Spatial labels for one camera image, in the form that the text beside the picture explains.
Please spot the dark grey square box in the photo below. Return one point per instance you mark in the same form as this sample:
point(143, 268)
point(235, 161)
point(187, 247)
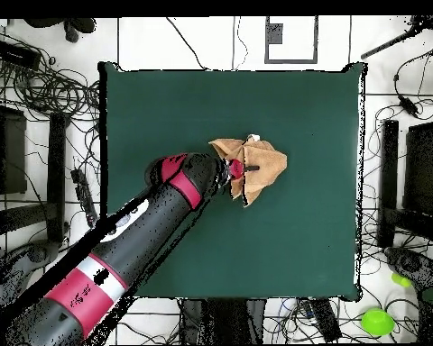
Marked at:
point(276, 34)

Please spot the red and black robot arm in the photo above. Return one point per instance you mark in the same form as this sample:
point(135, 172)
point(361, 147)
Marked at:
point(148, 230)

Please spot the small bright green object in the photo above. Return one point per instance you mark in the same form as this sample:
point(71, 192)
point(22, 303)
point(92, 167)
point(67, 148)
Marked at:
point(400, 280)

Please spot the large bright green ball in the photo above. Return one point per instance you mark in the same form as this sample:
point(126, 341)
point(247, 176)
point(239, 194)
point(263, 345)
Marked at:
point(377, 322)

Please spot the black rectangular box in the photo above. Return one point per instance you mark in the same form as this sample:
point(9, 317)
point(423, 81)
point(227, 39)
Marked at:
point(326, 320)

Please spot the grey rectangular frame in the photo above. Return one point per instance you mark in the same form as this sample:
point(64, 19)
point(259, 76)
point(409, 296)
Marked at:
point(315, 39)

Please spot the dark grey round-headed stand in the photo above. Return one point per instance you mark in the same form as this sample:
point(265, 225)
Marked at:
point(407, 263)
point(38, 253)

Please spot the black stand frame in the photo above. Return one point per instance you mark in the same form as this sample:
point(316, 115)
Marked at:
point(193, 320)

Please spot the dark green table cloth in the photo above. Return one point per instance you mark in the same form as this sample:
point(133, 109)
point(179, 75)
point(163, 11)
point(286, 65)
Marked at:
point(292, 234)

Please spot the black power adapter box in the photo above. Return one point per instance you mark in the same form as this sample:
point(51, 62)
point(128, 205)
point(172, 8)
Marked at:
point(16, 54)

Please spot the black stand beam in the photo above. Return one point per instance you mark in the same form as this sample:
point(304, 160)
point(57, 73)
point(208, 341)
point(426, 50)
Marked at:
point(56, 173)
point(389, 180)

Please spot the black flat panel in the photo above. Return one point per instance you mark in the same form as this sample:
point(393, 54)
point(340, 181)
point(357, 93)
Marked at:
point(424, 169)
point(9, 151)

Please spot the black tripod leg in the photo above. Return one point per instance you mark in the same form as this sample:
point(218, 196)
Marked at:
point(389, 44)

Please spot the black office chair base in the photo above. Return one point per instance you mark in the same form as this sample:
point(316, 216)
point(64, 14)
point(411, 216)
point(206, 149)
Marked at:
point(72, 29)

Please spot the orange-tan terry towel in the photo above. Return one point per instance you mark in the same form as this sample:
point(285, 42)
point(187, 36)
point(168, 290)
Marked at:
point(267, 162)

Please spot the black power strip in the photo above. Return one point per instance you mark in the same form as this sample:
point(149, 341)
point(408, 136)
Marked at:
point(84, 198)

